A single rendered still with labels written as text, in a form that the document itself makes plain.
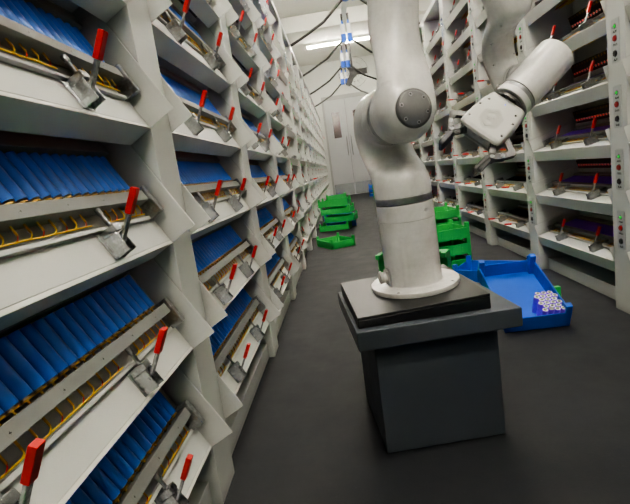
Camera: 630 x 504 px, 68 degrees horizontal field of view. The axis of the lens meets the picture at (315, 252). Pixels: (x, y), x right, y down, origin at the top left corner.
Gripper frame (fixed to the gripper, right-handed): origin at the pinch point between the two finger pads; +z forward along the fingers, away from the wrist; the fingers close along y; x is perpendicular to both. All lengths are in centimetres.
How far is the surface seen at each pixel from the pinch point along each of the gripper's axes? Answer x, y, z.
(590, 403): 24, 54, 18
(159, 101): -36, -33, 37
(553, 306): 63, 39, -6
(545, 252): 129, 27, -43
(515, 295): 76, 29, -5
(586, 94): 59, 2, -70
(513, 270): 84, 22, -13
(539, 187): 116, 6, -60
